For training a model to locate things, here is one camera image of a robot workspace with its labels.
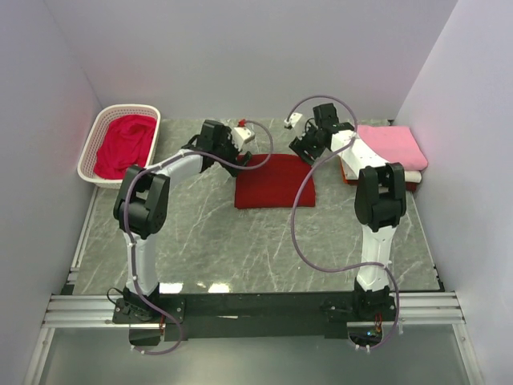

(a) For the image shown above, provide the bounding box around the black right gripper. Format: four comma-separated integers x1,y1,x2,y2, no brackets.
289,120,326,166

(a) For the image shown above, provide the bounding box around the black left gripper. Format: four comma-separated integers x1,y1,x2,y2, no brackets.
212,127,252,176

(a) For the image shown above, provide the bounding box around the dark red t shirt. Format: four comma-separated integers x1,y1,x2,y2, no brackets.
234,154,311,209

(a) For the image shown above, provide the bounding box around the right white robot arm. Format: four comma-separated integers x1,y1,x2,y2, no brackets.
284,103,406,320

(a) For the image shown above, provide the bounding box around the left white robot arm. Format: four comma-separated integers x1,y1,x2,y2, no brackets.
113,120,255,322

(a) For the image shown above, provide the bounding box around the folded white t shirt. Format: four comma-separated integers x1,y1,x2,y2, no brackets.
340,160,422,184

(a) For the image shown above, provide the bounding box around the folded pink t shirt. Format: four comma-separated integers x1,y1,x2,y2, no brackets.
357,125,428,172

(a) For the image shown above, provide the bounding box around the crimson t shirt in basket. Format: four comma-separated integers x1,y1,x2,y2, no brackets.
94,115,156,180

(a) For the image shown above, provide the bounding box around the white plastic laundry basket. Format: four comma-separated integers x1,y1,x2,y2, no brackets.
77,103,161,189

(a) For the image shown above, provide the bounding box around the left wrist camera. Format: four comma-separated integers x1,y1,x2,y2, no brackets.
231,119,255,152

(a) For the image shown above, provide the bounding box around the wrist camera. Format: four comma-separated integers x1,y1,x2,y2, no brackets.
284,112,303,130
231,119,255,152

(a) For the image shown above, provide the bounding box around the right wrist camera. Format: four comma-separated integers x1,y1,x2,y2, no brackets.
284,112,303,130

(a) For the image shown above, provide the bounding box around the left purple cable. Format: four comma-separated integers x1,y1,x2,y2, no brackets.
122,119,274,356

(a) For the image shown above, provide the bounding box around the purple cable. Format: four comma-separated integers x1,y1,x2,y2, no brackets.
287,94,401,352
122,119,274,356

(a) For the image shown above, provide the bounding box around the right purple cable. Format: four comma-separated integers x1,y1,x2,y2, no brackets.
287,94,401,352

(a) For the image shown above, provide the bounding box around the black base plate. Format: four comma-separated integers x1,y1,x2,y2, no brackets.
112,291,397,346

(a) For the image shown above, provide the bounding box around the aluminium rail frame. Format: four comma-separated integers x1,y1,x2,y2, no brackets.
42,292,466,329

